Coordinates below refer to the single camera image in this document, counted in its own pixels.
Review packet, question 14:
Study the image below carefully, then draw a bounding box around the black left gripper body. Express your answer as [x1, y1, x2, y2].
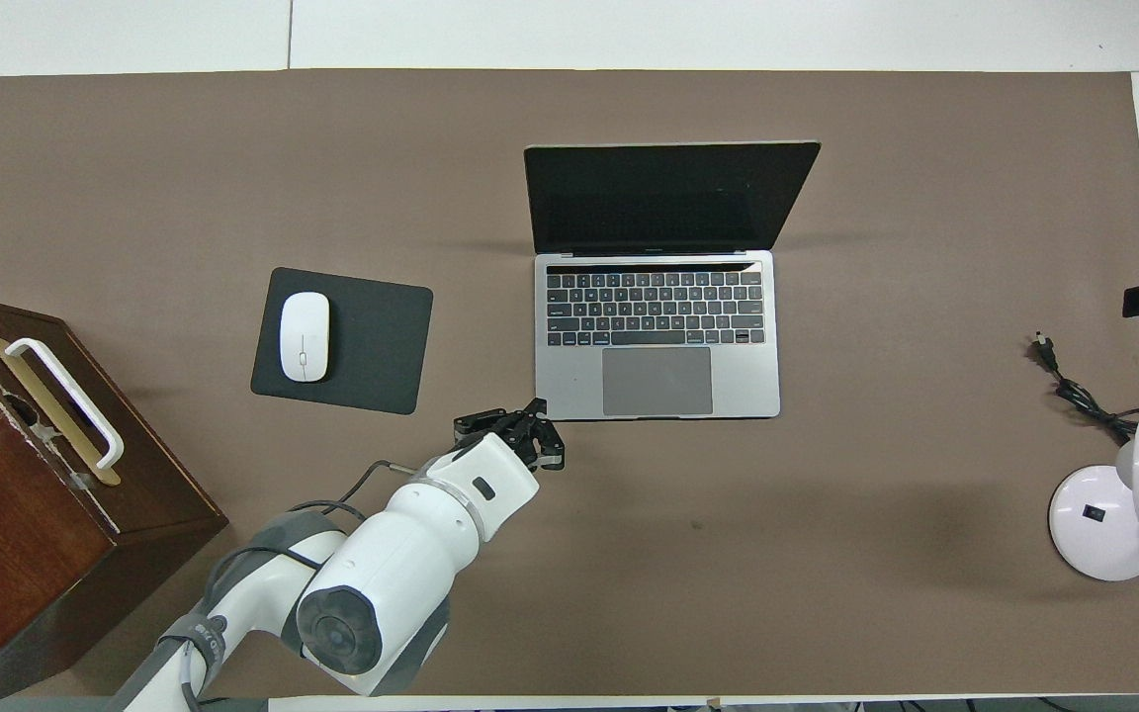
[488, 413, 543, 468]

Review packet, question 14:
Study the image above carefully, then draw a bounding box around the silver grey laptop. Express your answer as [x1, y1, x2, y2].
[524, 140, 823, 422]

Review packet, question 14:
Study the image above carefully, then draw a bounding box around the black mouse pad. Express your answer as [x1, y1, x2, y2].
[250, 267, 434, 416]

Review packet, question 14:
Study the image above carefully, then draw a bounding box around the white computer mouse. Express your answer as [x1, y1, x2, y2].
[279, 292, 331, 384]

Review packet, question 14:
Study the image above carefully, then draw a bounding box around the brown table mat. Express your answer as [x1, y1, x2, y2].
[0, 69, 1139, 699]

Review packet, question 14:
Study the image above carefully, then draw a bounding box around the white desk lamp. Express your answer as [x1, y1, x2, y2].
[1048, 408, 1139, 582]

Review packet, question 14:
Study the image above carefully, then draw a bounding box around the brass plate on box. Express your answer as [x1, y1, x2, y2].
[0, 336, 123, 488]

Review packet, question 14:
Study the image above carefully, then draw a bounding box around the brown wooden box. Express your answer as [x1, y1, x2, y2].
[0, 289, 229, 712]

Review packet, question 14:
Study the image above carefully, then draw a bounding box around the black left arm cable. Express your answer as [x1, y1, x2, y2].
[202, 459, 434, 634]

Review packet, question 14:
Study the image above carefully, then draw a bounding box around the black power cord with plug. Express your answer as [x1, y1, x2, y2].
[1032, 333, 1139, 444]

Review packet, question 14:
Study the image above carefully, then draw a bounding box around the white box handle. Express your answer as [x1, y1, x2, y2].
[4, 338, 126, 471]

